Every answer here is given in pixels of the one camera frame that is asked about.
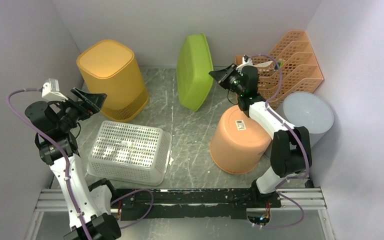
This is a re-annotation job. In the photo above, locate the large grey plastic bucket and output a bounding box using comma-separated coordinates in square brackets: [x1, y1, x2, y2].
[275, 92, 334, 160]

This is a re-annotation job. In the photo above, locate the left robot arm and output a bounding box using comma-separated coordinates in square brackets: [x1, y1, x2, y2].
[24, 87, 122, 240]

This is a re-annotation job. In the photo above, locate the orange plastic file organizer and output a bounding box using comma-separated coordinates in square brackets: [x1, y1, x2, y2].
[250, 30, 324, 110]

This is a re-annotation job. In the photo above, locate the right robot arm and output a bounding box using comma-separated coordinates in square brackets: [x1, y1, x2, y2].
[209, 64, 312, 207]

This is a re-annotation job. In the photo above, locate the green perforated tray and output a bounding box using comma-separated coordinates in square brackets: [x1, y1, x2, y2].
[176, 33, 214, 112]

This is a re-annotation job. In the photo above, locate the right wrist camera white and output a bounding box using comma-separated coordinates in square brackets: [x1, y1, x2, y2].
[236, 54, 253, 72]

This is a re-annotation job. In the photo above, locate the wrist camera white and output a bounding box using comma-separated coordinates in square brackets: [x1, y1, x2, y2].
[41, 78, 69, 102]
[236, 54, 253, 72]

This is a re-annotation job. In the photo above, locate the aluminium frame rail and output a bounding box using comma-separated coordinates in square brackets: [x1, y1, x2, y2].
[34, 188, 327, 212]

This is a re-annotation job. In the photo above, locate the orange plastic bucket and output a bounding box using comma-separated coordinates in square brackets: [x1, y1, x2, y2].
[210, 105, 272, 174]

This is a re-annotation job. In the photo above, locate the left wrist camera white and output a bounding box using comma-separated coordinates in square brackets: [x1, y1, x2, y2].
[41, 78, 69, 102]

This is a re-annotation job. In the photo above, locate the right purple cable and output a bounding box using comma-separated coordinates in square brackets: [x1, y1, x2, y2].
[244, 54, 312, 230]

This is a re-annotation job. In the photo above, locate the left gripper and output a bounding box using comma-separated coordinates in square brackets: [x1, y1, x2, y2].
[53, 87, 107, 132]

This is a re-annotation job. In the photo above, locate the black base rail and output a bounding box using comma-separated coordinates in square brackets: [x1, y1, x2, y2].
[110, 186, 281, 221]

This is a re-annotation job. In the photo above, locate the white perforated tray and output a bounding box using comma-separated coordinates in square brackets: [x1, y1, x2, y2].
[86, 120, 172, 186]

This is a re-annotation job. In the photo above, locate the yellow mesh waste basket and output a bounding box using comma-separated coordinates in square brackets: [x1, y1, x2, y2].
[76, 39, 150, 122]

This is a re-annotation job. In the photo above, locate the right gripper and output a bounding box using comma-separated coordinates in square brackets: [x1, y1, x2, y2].
[211, 64, 245, 96]

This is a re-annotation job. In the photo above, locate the white barcode label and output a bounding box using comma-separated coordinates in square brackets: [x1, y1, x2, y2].
[235, 119, 247, 131]

